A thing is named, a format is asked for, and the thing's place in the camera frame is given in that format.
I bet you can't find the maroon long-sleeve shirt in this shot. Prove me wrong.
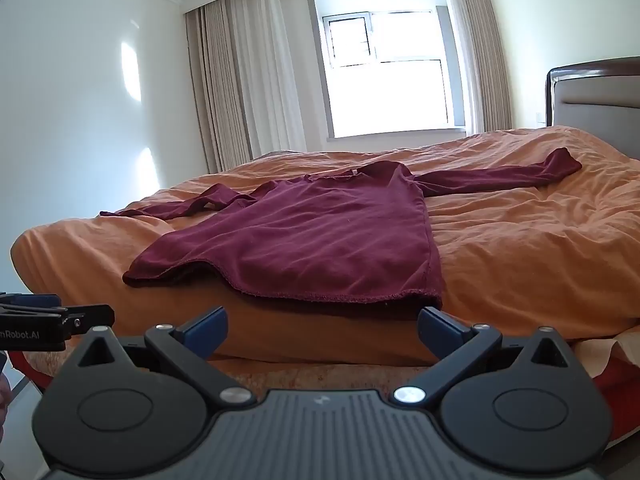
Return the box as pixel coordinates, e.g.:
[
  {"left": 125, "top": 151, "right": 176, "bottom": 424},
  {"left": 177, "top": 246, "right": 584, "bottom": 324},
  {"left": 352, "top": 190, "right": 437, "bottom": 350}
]
[{"left": 99, "top": 147, "right": 584, "bottom": 322}]

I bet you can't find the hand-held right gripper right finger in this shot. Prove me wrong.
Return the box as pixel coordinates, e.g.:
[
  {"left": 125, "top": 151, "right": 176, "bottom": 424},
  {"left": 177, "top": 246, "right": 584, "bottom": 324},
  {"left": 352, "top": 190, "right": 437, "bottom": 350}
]
[{"left": 392, "top": 306, "right": 586, "bottom": 409}]

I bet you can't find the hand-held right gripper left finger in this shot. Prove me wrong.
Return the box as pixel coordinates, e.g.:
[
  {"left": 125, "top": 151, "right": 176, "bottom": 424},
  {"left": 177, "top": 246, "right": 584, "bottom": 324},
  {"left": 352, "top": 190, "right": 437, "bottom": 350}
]
[{"left": 62, "top": 306, "right": 257, "bottom": 409}]

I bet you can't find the white-framed window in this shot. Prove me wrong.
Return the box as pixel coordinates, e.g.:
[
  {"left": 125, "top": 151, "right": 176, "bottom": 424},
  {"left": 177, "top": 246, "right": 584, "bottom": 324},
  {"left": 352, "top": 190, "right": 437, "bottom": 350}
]
[{"left": 306, "top": 0, "right": 470, "bottom": 140}]

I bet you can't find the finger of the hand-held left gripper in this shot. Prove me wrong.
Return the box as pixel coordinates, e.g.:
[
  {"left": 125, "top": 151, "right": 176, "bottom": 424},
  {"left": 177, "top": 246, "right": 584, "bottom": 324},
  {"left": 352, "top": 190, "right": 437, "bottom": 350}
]
[{"left": 61, "top": 304, "right": 116, "bottom": 335}]

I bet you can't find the orange duvet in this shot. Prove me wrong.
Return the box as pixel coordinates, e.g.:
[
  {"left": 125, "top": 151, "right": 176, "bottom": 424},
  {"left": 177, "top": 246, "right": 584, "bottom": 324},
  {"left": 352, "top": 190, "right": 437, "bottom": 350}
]
[{"left": 10, "top": 125, "right": 640, "bottom": 367}]

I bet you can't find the brown padded bed headboard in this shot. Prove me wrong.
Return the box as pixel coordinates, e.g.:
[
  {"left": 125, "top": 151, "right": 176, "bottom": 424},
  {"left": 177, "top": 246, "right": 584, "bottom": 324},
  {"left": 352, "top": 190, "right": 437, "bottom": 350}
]
[{"left": 545, "top": 56, "right": 640, "bottom": 130}]

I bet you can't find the white sheer curtain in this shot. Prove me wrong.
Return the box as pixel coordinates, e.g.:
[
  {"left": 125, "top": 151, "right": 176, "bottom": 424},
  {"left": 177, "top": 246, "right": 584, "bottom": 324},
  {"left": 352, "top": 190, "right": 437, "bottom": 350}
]
[
  {"left": 436, "top": 0, "right": 487, "bottom": 136},
  {"left": 226, "top": 0, "right": 309, "bottom": 160}
]

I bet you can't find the beige curtain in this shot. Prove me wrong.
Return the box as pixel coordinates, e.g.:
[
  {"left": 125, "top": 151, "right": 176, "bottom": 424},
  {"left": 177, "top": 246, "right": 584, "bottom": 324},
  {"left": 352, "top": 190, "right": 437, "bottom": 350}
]
[
  {"left": 184, "top": 0, "right": 255, "bottom": 175},
  {"left": 450, "top": 0, "right": 515, "bottom": 133}
]

